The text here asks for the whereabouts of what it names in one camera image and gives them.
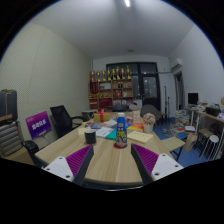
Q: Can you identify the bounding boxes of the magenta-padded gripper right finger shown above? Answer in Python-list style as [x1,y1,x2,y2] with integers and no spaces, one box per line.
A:
[130,143,184,186]

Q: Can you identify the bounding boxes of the white wall air conditioner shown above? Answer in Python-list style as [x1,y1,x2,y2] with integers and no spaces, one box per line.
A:
[170,57,184,71]

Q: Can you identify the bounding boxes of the black office chair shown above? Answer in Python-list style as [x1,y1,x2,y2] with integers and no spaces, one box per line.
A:
[22,139,48,168]
[49,105,88,138]

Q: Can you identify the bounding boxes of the blue drink bottle white cap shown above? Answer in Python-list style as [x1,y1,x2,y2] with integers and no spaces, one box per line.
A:
[115,112,128,149]

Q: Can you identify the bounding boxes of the black computer monitor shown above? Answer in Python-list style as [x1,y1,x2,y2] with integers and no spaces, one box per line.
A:
[187,92,200,106]

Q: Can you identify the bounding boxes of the blue magazine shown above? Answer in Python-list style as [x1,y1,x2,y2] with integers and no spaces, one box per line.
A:
[84,122,103,130]

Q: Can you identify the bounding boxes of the grey armchair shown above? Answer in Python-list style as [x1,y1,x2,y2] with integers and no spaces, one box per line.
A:
[139,104,163,123]

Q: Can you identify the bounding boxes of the black case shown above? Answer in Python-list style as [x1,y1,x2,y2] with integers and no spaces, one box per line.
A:
[0,88,18,123]

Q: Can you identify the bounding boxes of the yellow gift box red ribbon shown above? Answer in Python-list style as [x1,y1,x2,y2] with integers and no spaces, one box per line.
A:
[93,109,111,124]

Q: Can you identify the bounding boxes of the white round stool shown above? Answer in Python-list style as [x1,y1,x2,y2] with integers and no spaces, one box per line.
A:
[202,134,220,159]

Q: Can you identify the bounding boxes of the small standing card sign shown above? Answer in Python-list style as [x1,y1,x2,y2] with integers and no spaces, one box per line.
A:
[132,109,141,124]

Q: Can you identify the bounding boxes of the purple sign board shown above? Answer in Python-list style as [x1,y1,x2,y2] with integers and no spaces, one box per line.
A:
[25,110,53,140]

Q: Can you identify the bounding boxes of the light wooden low stool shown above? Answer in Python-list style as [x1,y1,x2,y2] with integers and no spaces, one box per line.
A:
[161,136,186,162]

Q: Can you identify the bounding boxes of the flat round red coaster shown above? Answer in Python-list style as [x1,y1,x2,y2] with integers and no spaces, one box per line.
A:
[113,142,128,150]

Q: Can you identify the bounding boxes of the orange red book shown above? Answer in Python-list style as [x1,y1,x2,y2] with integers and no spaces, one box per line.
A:
[128,123,145,132]

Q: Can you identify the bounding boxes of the wooden shelf unit with trophies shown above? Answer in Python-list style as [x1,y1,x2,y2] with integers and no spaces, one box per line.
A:
[88,65,134,110]

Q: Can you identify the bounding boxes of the black mug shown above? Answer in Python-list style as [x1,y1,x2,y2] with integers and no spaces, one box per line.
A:
[83,129,98,145]

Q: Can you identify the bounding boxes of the stack of books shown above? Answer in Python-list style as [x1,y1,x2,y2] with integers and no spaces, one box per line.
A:
[174,109,191,129]

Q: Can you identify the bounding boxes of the beige paper bag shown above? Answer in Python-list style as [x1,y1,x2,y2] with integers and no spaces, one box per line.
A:
[184,133,198,153]

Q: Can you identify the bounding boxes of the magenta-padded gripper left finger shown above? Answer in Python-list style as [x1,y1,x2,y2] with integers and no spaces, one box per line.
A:
[43,144,95,187]

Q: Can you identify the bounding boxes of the pink flowers in white pot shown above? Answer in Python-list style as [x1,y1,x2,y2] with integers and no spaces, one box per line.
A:
[142,112,157,134]

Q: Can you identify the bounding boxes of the teal book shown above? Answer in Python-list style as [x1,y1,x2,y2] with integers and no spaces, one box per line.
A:
[105,128,118,141]

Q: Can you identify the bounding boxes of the long wooden side desk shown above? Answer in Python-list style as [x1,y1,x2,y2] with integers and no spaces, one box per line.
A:
[186,105,224,161]

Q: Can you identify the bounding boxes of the striped grey cushion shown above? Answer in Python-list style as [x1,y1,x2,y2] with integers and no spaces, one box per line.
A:
[0,121,25,158]

